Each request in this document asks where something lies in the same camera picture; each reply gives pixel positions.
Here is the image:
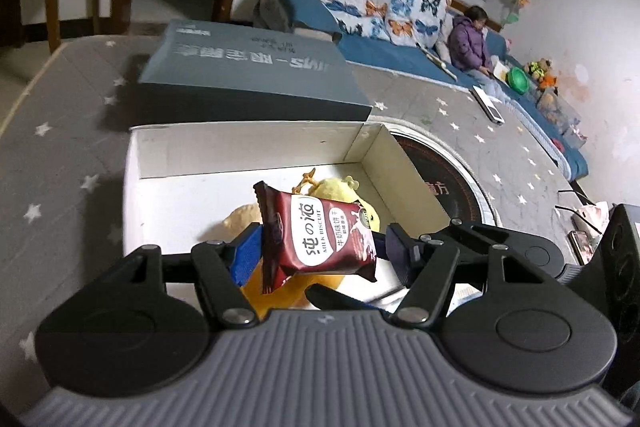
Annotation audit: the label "butterfly print blanket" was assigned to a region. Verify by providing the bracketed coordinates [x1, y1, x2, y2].
[302, 0, 451, 48]

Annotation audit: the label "small plush toys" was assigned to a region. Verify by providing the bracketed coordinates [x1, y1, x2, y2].
[525, 58, 558, 90]

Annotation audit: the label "red biscuit packet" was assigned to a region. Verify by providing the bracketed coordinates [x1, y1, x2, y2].
[253, 181, 378, 295]

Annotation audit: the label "green plastic bowl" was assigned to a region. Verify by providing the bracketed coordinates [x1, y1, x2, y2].
[506, 67, 532, 95]

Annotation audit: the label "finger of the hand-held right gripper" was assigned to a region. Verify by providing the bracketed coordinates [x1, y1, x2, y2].
[449, 218, 531, 253]

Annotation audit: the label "white cardboard box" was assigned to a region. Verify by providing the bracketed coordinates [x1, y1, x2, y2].
[122, 121, 481, 323]

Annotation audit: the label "white remote control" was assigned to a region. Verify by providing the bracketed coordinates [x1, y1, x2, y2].
[470, 86, 506, 124]

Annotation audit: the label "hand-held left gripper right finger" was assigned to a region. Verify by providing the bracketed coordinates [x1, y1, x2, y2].
[387, 223, 538, 327]

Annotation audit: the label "dark phone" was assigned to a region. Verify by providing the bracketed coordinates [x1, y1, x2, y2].
[570, 231, 596, 258]

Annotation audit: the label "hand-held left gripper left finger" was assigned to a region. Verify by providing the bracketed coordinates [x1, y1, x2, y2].
[117, 224, 265, 325]

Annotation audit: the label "grey printed box lid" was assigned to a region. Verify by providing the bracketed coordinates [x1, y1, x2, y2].
[137, 19, 373, 122]

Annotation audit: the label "yellow plush toy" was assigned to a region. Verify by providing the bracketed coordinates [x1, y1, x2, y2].
[222, 167, 401, 323]

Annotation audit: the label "grey star quilted desktop cover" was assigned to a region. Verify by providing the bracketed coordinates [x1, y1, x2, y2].
[0, 34, 621, 408]

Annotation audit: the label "blue sofa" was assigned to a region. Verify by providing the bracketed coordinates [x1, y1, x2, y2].
[255, 0, 588, 180]

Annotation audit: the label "clear toy storage box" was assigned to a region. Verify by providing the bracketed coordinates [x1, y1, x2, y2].
[537, 89, 583, 132]

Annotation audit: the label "round black induction cooktop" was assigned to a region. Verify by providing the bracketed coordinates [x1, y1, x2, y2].
[380, 119, 503, 228]

